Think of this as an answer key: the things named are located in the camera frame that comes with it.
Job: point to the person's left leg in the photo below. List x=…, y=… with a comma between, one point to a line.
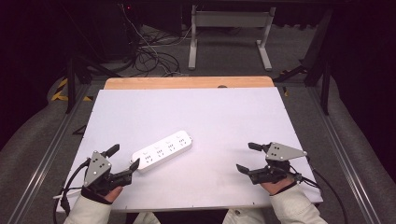
x=145, y=218

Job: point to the yellow black hazard tape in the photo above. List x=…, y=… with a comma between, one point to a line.
x=59, y=96

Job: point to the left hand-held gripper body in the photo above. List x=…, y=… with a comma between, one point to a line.
x=97, y=168

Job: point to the white metal table frame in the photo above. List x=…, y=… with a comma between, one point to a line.
x=230, y=19

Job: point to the black metal stand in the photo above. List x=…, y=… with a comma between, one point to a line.
x=325, y=88
x=71, y=88

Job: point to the person's left hand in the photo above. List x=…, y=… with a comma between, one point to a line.
x=112, y=194

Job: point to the white power strip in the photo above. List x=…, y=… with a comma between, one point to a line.
x=162, y=151

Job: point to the aluminium floor rail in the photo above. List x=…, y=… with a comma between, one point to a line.
x=345, y=161
x=47, y=162

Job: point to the person's right hand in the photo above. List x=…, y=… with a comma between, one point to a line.
x=277, y=187

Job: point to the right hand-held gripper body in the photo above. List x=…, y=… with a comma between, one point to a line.
x=280, y=152

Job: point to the white table cover board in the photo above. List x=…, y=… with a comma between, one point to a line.
x=205, y=118

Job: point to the dark equipment box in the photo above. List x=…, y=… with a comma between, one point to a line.
x=115, y=32

